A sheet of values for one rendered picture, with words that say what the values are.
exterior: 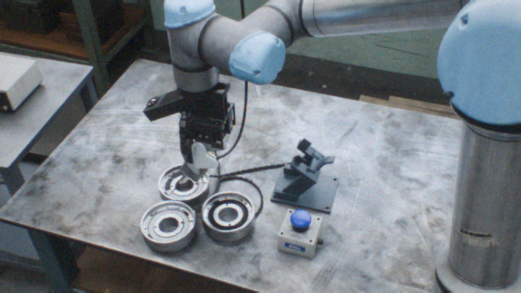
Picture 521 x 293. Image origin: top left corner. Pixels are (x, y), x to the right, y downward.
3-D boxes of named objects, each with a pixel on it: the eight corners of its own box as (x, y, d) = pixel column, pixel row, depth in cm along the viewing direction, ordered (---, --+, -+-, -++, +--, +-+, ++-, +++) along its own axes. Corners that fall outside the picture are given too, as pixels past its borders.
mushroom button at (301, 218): (287, 238, 109) (287, 221, 106) (293, 222, 112) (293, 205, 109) (307, 243, 108) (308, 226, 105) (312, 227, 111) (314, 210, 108)
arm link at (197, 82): (163, 69, 91) (183, 42, 96) (167, 91, 94) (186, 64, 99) (208, 76, 89) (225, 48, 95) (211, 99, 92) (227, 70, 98)
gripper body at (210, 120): (222, 153, 100) (218, 99, 92) (177, 145, 102) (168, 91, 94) (236, 125, 105) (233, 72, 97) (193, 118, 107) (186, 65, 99)
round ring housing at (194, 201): (177, 221, 116) (174, 208, 113) (151, 191, 122) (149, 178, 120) (219, 197, 121) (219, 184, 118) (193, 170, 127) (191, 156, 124)
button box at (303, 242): (277, 250, 110) (277, 234, 107) (288, 222, 115) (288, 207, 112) (318, 261, 108) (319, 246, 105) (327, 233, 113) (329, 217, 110)
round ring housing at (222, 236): (265, 226, 115) (265, 213, 112) (222, 254, 110) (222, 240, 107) (234, 196, 121) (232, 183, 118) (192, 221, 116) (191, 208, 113)
